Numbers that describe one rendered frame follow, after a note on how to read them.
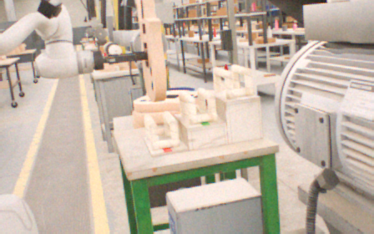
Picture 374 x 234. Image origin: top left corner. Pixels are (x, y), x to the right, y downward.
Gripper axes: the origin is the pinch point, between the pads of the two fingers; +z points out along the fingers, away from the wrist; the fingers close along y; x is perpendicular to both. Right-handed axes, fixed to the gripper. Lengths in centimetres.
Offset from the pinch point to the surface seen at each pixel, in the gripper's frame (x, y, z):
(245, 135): -35, 14, 35
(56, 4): 19, 65, -27
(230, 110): -23.9, 13.7, 29.2
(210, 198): -19, 103, -3
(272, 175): -49, 24, 41
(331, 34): 8, 110, 18
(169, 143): -33.9, 11.2, 4.1
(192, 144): -34.9, 13.7, 12.8
